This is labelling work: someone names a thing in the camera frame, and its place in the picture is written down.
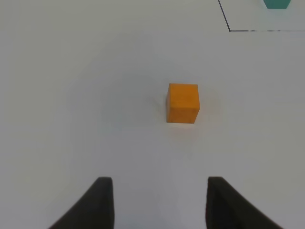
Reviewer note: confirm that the teal template cube block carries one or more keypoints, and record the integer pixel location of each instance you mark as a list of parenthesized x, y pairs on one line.
[(277, 4)]

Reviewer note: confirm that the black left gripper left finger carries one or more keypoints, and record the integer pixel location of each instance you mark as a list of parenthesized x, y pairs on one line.
[(94, 210)]

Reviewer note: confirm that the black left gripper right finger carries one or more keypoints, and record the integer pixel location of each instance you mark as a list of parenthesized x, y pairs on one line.
[(226, 208)]

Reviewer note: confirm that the orange cube block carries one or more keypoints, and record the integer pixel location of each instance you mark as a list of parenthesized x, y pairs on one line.
[(182, 103)]

